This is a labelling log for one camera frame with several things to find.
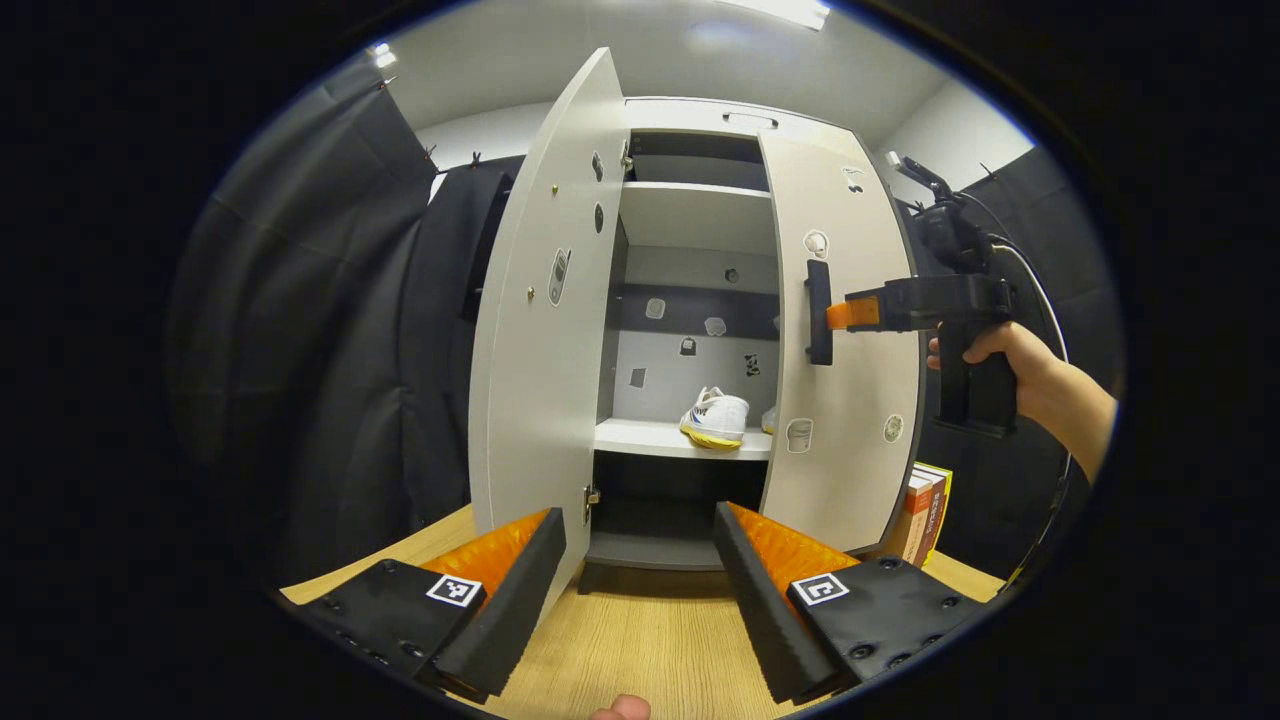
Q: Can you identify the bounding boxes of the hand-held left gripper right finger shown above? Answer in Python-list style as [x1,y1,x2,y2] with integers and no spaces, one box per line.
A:
[712,500,989,706]

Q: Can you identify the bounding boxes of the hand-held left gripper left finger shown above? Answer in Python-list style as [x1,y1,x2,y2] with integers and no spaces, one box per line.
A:
[275,507,569,705]

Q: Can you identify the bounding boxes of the black door handle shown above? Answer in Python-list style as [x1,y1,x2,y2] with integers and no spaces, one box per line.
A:
[805,260,835,367]

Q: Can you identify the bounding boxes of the white shoe cabinet door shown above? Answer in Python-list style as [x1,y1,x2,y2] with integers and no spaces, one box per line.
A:
[468,47,631,601]
[757,130,926,554]

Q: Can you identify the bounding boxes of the white shoe cabinet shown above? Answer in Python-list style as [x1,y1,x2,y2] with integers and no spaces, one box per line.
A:
[468,47,926,601]

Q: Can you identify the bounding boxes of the red spine book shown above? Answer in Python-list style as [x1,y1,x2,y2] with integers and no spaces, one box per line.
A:
[885,470,937,561]

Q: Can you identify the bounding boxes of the yellow book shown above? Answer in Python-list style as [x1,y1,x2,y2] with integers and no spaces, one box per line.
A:
[915,462,954,569]

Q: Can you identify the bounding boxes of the black backdrop cloth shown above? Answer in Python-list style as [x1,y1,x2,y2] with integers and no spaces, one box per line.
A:
[165,55,1126,591]

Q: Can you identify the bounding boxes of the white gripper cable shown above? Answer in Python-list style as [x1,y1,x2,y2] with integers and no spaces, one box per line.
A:
[985,232,1079,596]

